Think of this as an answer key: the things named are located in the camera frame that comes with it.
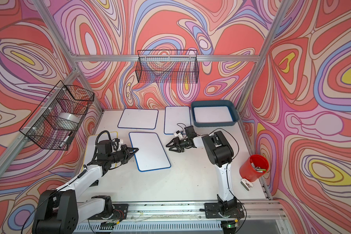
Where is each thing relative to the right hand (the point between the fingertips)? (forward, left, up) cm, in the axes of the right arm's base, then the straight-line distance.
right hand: (168, 150), depth 95 cm
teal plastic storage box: (+41, -38, +3) cm, 56 cm away
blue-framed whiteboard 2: (+30, -6, -1) cm, 30 cm away
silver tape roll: (0, +47, +33) cm, 58 cm away
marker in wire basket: (-6, +50, +25) cm, 56 cm away
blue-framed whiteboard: (+31, +25, -1) cm, 40 cm away
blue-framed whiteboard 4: (-8, +9, +10) cm, 16 cm away
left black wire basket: (+23, +58, +28) cm, 69 cm away
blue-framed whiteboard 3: (+33, -42, -1) cm, 54 cm away
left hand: (-5, +16, +11) cm, 20 cm away
